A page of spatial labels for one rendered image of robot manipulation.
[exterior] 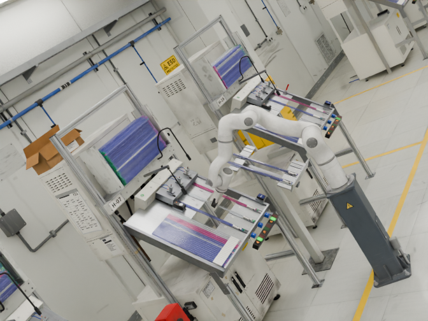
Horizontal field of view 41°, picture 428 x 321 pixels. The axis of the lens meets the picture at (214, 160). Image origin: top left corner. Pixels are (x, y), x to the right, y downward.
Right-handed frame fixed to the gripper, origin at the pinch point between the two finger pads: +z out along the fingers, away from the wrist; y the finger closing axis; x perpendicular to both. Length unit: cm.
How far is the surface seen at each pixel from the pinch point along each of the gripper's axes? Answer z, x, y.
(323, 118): -4, 27, -146
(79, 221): 28, -69, 50
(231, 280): 36, 34, 18
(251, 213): -3.1, 24.2, -7.4
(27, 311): -4, -39, 135
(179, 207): 0.3, -16.4, 18.3
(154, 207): 6.8, -31.2, 24.0
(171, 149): -3, -48, -20
